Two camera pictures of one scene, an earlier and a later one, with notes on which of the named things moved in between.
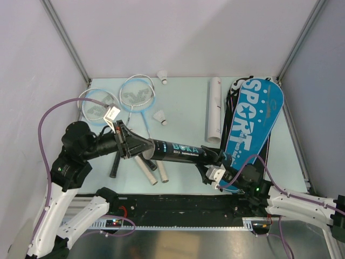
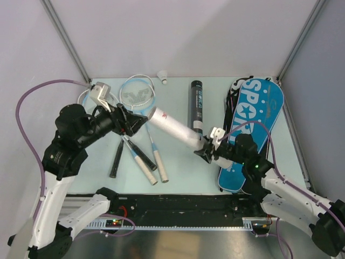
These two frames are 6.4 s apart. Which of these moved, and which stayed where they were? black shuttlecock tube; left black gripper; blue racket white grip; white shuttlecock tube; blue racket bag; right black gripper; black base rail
Moved: black shuttlecock tube; left black gripper; white shuttlecock tube; right black gripper
Stayed: blue racket bag; blue racket white grip; black base rail
